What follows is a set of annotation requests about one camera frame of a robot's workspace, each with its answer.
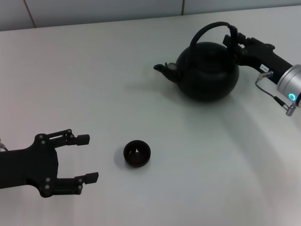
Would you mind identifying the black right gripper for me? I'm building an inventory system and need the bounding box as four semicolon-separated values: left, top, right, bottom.
222;32;294;84

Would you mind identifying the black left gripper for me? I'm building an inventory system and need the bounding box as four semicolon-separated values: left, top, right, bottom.
0;129;99;198

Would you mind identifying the black round teapot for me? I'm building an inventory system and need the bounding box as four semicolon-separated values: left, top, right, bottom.
153;21;240;102

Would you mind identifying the small black teacup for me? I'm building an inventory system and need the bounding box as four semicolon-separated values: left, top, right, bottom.
123;140;151;168

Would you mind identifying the right gripper connector cable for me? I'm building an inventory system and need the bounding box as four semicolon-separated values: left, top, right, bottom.
255;70;299;117

